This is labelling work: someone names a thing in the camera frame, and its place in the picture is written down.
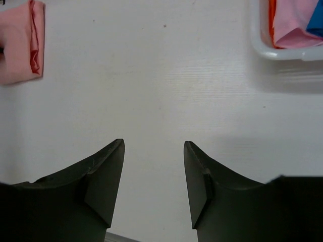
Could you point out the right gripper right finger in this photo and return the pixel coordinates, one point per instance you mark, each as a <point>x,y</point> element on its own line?
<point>226,206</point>

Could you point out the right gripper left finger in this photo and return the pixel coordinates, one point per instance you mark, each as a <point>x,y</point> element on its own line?
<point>73,204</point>

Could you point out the salmon pink t shirt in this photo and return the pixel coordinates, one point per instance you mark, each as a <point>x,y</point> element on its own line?
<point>22,42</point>

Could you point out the white plastic basket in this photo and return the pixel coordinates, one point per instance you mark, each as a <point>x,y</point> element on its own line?
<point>261,40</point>

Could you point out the light pink t shirt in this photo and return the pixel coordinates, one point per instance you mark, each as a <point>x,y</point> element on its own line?
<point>296,16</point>

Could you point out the blue t shirt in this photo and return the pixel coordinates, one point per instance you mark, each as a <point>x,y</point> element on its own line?
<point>315,25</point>

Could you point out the orange t shirt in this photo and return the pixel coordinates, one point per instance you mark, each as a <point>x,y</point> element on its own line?
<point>274,20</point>

